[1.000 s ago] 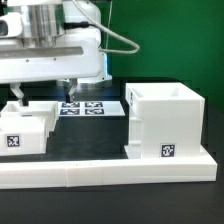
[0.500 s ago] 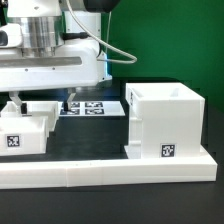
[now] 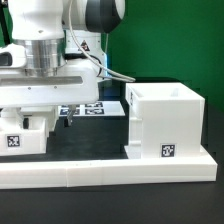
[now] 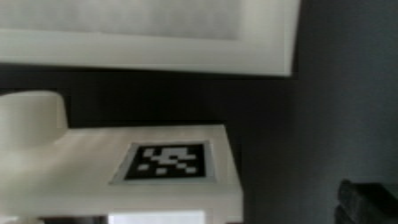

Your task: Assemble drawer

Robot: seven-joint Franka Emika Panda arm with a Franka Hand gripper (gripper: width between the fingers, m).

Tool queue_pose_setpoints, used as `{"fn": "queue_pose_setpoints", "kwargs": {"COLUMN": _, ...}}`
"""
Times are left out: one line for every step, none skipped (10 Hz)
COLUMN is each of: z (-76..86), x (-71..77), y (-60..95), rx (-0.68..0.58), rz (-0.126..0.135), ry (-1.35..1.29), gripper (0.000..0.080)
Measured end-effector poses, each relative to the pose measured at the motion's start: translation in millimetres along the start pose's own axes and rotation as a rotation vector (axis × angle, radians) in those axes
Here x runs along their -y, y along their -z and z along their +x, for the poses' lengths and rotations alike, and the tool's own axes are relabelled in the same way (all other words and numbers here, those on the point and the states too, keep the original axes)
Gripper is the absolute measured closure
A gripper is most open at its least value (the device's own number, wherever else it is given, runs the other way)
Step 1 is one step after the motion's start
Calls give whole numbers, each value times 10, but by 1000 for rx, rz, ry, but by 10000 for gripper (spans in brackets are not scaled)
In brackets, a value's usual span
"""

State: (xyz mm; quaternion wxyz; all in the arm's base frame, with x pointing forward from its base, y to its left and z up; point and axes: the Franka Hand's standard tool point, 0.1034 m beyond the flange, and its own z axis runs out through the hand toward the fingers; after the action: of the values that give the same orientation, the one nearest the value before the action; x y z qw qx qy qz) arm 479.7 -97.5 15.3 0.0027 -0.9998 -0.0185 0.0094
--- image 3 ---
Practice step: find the black camera stand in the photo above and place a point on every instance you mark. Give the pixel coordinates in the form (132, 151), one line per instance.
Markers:
(3, 26)

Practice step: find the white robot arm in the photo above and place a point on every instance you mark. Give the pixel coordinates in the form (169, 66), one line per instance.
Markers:
(34, 70)

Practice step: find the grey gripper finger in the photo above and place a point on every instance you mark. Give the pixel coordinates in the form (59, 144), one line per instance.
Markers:
(71, 112)

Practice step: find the white rear drawer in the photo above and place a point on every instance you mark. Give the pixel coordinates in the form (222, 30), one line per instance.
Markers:
(48, 112)

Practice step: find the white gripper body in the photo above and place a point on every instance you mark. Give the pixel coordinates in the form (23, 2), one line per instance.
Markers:
(74, 83)

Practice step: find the white drawer cabinet box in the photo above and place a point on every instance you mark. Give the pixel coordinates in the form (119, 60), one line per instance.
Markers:
(165, 120)

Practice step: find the white drawer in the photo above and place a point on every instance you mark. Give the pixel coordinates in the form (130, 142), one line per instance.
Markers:
(48, 112)
(21, 135)

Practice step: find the white front drawer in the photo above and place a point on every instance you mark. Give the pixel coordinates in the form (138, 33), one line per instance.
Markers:
(21, 135)

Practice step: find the white marker tag sheet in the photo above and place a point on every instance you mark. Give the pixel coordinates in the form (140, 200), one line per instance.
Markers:
(100, 108)

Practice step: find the white L-shaped guide frame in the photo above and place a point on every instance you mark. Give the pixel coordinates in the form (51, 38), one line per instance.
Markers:
(107, 172)

